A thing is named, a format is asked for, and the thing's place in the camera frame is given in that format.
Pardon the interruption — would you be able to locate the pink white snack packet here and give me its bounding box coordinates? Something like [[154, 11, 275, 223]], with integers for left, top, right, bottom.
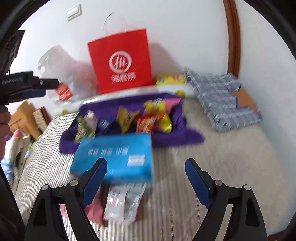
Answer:
[[83, 110, 98, 133]]

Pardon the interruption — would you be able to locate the blue snack packet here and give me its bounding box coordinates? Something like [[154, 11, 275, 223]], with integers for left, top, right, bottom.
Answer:
[[97, 118, 111, 134]]

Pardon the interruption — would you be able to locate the pink yellow snack packet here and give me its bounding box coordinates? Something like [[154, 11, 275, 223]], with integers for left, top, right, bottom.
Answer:
[[163, 97, 181, 114]]

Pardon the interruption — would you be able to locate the person's left hand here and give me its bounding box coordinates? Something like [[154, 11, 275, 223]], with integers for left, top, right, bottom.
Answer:
[[0, 111, 11, 160]]

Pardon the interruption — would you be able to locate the wooden headboard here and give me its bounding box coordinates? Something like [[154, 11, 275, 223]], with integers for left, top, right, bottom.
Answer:
[[9, 100, 41, 140]]

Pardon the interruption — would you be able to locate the brown framed picture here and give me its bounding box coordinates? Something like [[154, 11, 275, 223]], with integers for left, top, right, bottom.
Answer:
[[33, 106, 51, 133]]

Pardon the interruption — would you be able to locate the white Miniso plastic bag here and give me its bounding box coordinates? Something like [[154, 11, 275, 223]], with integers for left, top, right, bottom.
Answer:
[[37, 45, 98, 106]]

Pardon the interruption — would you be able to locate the rolled fruit print mat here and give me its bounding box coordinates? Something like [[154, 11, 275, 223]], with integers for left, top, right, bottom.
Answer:
[[54, 84, 195, 116]]

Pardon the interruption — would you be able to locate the pink snack packet front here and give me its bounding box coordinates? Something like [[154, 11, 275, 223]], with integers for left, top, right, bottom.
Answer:
[[60, 185, 105, 227]]

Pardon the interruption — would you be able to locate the striped bed mattress cover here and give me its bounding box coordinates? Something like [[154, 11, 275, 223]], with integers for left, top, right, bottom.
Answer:
[[14, 98, 287, 241]]

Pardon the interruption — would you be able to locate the pink dotted snack packet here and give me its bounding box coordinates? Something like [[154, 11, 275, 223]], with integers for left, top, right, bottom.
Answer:
[[103, 183, 146, 224]]

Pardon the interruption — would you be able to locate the red paper shopping bag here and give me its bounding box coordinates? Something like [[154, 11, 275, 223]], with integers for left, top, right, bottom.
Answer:
[[87, 11, 154, 95]]

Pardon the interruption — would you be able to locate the blue tissue pack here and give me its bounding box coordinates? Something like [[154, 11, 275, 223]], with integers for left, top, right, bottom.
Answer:
[[70, 133, 152, 183]]

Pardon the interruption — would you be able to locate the purple towel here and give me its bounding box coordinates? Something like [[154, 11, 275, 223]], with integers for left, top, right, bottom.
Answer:
[[59, 93, 205, 154]]

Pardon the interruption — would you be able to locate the red snack packet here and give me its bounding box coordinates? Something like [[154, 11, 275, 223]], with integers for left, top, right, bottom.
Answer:
[[136, 114, 157, 134]]

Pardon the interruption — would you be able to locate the grey checked folded fabric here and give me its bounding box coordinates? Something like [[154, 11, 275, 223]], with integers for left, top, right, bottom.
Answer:
[[183, 68, 262, 132]]

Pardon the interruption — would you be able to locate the white wall switch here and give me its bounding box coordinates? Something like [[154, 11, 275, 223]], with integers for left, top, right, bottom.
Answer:
[[66, 4, 82, 21]]

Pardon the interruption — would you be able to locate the yellow bag by wall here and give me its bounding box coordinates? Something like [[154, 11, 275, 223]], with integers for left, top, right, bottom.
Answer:
[[154, 74, 186, 85]]

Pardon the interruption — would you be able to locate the brown door frame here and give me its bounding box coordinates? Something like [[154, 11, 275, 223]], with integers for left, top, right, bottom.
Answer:
[[223, 0, 241, 78]]

